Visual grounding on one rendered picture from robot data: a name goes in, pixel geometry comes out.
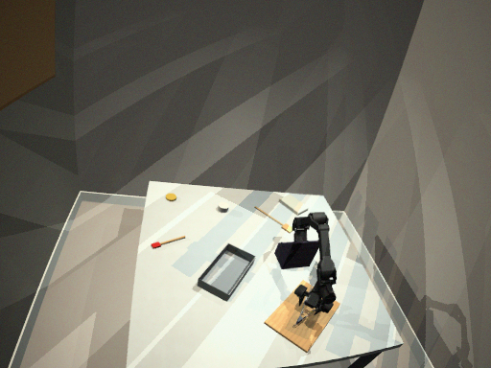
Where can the white short cylinder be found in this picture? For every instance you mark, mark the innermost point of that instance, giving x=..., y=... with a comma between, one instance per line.
x=223, y=207

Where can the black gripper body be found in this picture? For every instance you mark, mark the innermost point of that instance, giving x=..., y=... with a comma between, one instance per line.
x=301, y=290

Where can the light wooden board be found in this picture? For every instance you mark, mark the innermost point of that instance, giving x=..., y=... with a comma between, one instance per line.
x=304, y=334

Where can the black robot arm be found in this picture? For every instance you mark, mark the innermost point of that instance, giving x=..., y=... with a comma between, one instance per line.
x=325, y=267

